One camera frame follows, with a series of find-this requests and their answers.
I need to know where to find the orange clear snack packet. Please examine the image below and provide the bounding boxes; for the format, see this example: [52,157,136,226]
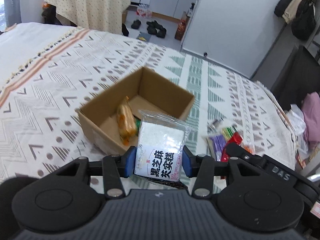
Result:
[116,96,140,146]

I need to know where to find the white sesame cake packet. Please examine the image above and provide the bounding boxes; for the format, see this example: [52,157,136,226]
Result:
[134,110,193,189]

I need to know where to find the red snack packet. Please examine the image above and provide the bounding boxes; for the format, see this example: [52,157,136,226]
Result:
[221,132,242,162]

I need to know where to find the purple snack packet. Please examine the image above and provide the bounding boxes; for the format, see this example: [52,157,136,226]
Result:
[206,134,226,161]

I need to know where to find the green round biscuit packet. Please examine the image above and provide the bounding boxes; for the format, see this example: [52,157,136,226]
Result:
[221,126,237,141]

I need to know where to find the silver brown snack bar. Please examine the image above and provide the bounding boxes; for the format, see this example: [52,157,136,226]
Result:
[208,118,223,131]

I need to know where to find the brown cardboard box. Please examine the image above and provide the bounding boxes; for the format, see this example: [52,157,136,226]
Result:
[78,67,195,155]

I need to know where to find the pink pillow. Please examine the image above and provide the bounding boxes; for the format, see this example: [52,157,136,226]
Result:
[301,92,320,149]

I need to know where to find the patterned bedspread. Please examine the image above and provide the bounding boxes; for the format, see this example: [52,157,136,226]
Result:
[1,23,297,181]

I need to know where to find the red oil bottle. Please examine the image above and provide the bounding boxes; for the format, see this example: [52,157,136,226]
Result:
[175,11,190,41]

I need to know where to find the black slipper single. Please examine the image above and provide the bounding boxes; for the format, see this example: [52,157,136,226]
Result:
[131,20,142,30]

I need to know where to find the black slippers pile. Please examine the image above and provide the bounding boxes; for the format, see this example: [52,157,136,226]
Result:
[147,21,167,38]

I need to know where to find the hanging dark clothes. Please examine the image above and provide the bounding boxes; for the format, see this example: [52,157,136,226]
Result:
[274,0,317,41]

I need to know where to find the pink water bottle pack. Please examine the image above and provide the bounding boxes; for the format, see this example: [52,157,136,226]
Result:
[136,4,152,18]

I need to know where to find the dotted cream tablecloth table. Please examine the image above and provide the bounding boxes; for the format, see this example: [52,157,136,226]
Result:
[44,0,131,34]

